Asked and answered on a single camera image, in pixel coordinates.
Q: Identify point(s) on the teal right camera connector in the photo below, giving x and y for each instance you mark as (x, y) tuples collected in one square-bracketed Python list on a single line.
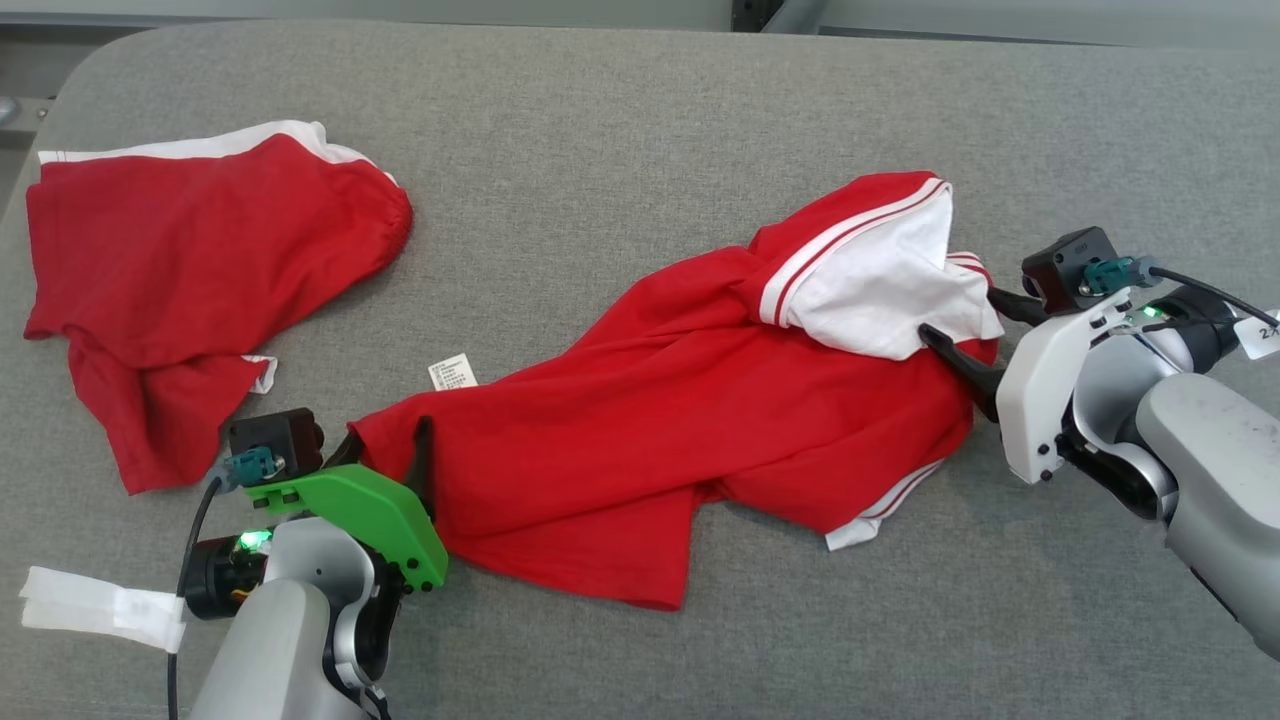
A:
[(1115, 273)]

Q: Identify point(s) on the red shirt with white collar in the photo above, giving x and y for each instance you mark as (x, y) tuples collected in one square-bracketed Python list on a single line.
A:
[(640, 430)]

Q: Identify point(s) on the teal left camera connector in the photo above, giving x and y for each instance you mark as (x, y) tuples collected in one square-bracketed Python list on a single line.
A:
[(252, 467)]

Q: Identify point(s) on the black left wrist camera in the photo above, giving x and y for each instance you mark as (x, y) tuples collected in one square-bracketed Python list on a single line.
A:
[(270, 432)]

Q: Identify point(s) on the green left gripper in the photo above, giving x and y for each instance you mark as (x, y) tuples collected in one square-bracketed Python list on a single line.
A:
[(375, 510)]

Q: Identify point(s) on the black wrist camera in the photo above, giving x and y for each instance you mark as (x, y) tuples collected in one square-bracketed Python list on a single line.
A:
[(1065, 265), (270, 432)]

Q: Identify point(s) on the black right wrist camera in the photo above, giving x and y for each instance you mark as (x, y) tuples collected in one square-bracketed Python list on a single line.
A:
[(1065, 265)]

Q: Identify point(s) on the teal camera connector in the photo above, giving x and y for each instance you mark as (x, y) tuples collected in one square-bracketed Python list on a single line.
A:
[(252, 467), (1115, 273)]

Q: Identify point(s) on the red shorts with white stripe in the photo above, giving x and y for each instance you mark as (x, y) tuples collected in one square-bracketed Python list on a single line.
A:
[(200, 270)]

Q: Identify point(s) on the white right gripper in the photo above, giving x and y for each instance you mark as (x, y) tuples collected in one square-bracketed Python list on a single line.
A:
[(1035, 400)]

